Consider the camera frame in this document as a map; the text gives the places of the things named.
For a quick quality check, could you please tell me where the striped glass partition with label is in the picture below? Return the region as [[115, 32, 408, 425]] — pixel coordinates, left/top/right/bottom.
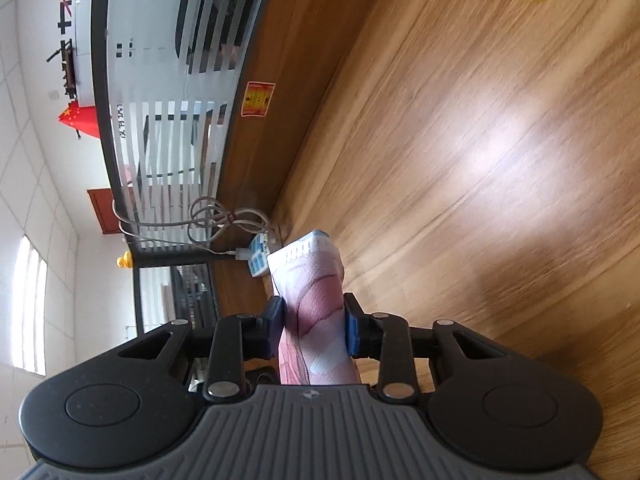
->
[[90, 0, 281, 263]]

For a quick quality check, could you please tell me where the floral white shopping bag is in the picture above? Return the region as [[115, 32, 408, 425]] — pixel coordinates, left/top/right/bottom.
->
[[266, 229, 363, 387]]

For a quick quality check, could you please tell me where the white charger cable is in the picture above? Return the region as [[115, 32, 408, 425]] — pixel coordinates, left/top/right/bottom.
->
[[112, 200, 241, 257]]

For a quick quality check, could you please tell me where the ceiling light panel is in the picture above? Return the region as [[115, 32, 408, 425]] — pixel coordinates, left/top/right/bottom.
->
[[12, 235, 49, 374]]

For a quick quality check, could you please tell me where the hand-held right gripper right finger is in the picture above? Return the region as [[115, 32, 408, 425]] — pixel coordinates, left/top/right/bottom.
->
[[342, 292, 507, 404]]

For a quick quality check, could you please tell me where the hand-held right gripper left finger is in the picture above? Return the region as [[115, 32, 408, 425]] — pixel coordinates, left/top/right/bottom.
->
[[116, 295, 286, 403]]

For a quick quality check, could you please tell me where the white blue power strip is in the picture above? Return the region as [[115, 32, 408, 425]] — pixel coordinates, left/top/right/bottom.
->
[[247, 232, 281, 279]]

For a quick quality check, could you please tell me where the red gold label sticker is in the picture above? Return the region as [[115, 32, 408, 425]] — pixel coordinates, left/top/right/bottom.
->
[[241, 81, 276, 118]]

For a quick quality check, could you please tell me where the reddish brown door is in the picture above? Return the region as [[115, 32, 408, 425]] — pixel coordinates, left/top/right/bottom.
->
[[87, 187, 124, 235]]

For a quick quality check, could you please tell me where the red flag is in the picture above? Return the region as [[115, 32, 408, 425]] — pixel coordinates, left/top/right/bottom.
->
[[57, 102, 102, 142]]

